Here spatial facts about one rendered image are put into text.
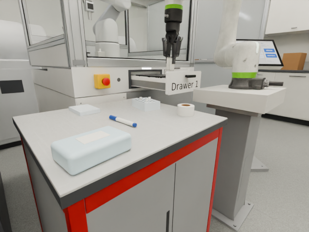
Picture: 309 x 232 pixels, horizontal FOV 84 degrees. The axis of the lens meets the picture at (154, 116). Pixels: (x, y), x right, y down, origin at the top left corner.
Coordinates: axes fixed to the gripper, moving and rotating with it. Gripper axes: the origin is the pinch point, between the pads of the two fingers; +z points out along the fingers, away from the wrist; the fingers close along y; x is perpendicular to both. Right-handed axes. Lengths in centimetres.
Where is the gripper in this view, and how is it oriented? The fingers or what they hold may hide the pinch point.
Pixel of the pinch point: (170, 64)
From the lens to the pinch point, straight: 100.3
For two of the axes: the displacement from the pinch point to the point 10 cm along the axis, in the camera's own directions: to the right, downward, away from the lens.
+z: -0.3, 9.5, 3.1
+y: 7.0, 2.5, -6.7
